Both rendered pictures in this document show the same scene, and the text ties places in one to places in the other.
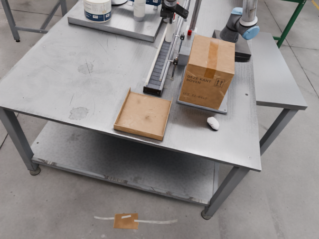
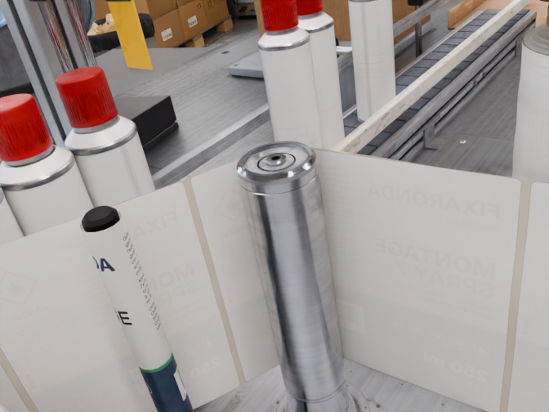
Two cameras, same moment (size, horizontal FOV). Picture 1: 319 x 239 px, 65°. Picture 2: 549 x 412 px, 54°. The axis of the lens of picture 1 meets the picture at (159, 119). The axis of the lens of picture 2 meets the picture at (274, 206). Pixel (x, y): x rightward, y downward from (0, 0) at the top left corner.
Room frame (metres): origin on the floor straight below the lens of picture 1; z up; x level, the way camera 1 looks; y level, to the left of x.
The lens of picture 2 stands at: (2.24, 0.35, 1.18)
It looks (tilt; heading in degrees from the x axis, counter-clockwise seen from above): 31 degrees down; 220
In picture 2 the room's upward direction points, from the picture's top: 11 degrees counter-clockwise
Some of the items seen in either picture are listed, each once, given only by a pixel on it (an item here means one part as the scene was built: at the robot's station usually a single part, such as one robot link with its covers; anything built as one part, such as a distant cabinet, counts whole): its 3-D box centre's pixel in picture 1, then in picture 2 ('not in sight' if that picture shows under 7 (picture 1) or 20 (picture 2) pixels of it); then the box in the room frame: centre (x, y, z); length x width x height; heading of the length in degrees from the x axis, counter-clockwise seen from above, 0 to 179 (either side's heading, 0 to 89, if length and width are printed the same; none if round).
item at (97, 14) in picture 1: (97, 6); not in sight; (1.78, 0.62, 0.95); 0.20 x 0.20 x 0.14
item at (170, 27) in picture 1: (170, 27); (372, 41); (1.63, 0.05, 0.98); 0.05 x 0.05 x 0.20
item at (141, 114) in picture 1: (145, 112); (532, 2); (0.92, 0.09, 0.85); 0.30 x 0.26 x 0.04; 177
